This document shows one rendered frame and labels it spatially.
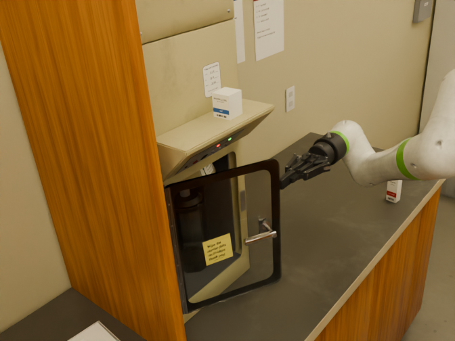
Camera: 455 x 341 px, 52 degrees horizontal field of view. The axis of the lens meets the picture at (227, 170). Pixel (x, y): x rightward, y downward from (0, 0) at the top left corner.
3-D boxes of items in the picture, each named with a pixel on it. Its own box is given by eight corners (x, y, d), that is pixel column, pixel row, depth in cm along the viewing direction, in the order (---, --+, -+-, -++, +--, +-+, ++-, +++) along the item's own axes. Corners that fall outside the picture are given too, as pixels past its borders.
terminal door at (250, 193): (181, 314, 126) (161, 186, 108) (280, 279, 136) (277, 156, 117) (181, 316, 126) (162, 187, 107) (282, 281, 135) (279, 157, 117)
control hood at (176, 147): (154, 180, 106) (147, 140, 102) (242, 132, 128) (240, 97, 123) (189, 194, 99) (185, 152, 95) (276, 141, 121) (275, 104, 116)
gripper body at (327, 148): (312, 139, 144) (295, 149, 138) (336, 144, 139) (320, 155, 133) (312, 160, 148) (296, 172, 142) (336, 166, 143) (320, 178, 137)
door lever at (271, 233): (237, 237, 122) (237, 229, 121) (269, 228, 125) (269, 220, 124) (246, 249, 118) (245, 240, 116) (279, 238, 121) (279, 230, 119)
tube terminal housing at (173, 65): (120, 292, 143) (62, 37, 107) (193, 240, 164) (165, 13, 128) (177, 329, 128) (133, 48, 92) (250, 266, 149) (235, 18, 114)
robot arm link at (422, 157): (491, 133, 105) (443, 111, 104) (472, 185, 104) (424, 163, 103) (445, 145, 123) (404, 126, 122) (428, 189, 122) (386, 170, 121)
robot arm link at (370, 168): (420, 129, 123) (386, 151, 121) (443, 166, 123) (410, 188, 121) (365, 148, 159) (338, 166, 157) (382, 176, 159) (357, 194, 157)
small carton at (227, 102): (213, 116, 111) (211, 93, 109) (226, 109, 115) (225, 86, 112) (229, 120, 109) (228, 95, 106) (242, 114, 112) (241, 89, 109)
